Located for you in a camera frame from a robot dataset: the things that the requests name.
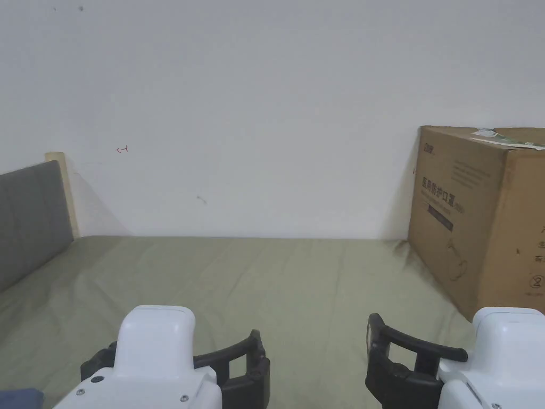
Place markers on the large brown cardboard carton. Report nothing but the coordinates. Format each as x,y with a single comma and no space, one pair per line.
477,213

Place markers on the dark blue garment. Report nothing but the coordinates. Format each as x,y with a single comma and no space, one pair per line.
19,399

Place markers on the grey padded headboard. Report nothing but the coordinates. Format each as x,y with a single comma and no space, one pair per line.
30,221

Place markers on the bed with pale green sheet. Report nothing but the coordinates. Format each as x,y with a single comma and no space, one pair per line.
264,281

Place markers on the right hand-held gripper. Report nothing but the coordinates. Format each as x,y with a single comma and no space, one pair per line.
506,362

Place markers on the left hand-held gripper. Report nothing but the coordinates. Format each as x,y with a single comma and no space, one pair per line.
155,353

